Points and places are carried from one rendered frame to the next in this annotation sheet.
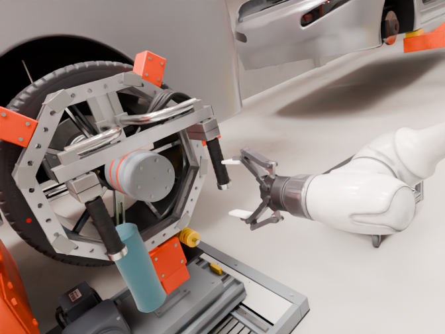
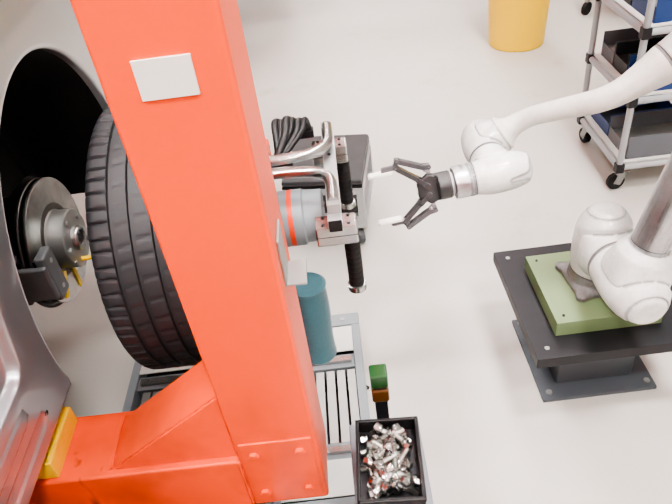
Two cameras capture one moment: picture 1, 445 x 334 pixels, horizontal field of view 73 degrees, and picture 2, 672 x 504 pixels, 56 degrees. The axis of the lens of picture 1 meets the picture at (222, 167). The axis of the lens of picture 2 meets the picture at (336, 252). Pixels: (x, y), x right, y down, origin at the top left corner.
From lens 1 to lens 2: 1.35 m
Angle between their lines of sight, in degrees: 48
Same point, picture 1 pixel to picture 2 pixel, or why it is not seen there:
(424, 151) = (514, 131)
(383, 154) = (495, 138)
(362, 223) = (516, 182)
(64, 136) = (36, 223)
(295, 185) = (463, 174)
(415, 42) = not seen: outside the picture
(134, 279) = (328, 325)
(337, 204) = (502, 175)
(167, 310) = not seen: hidden behind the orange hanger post
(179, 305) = not seen: hidden behind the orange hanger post
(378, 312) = (411, 294)
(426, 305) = (437, 269)
